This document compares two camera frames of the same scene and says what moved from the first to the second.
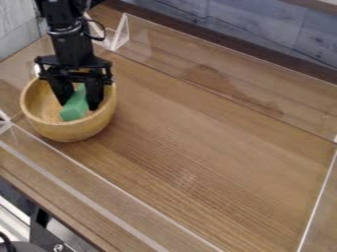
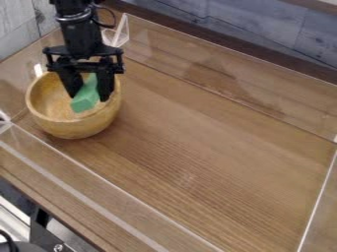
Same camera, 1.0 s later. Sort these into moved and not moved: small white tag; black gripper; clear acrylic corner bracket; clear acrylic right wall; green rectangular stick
Moved: black gripper; green rectangular stick
Not moved: clear acrylic corner bracket; small white tag; clear acrylic right wall
